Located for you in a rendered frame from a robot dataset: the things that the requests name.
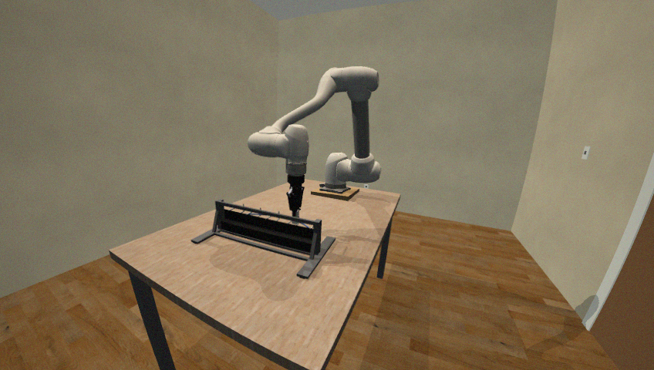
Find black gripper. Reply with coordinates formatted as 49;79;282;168
286;174;305;217

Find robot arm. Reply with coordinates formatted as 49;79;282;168
248;66;381;193

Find black patch panel rack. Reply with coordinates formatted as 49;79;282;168
191;199;335;279

